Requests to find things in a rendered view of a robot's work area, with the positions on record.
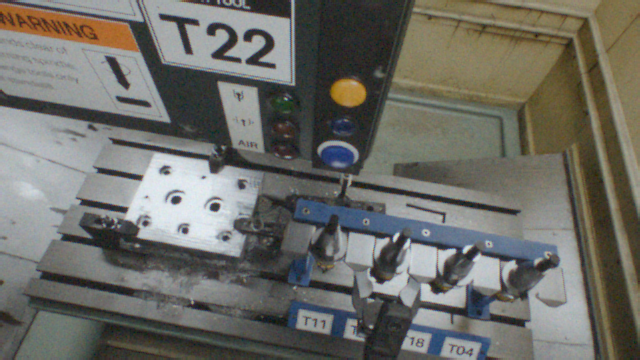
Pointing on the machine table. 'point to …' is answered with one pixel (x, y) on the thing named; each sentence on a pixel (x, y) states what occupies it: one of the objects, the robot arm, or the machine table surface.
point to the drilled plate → (201, 235)
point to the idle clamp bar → (335, 203)
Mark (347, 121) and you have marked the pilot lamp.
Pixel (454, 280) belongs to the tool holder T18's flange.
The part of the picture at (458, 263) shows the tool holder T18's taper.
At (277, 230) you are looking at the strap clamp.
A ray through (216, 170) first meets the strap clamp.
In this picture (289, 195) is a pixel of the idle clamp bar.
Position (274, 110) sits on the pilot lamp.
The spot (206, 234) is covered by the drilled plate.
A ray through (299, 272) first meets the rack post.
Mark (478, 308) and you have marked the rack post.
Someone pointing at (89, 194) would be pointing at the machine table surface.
